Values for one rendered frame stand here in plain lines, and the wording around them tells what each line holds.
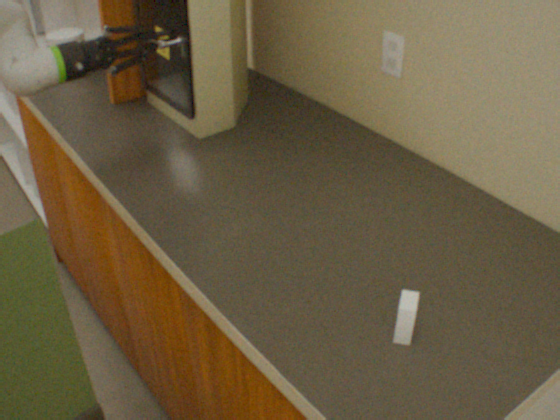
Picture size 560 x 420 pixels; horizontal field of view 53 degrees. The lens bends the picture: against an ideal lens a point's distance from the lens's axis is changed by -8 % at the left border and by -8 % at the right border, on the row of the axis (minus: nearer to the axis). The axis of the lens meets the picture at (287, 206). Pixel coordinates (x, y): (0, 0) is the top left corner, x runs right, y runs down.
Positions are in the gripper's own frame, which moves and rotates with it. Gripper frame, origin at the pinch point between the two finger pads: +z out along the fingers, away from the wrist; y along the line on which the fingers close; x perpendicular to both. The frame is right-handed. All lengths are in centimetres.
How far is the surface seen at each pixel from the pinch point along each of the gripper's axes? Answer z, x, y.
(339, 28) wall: 48, -16, -3
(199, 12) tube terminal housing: 6.9, -10.9, 7.9
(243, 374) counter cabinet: -23, -71, -43
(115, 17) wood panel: -0.6, 26.2, 0.9
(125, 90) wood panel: -0.2, 26.3, -22.3
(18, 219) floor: -28, 136, -119
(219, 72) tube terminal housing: 11.8, -10.8, -9.0
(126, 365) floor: -22, 15, -120
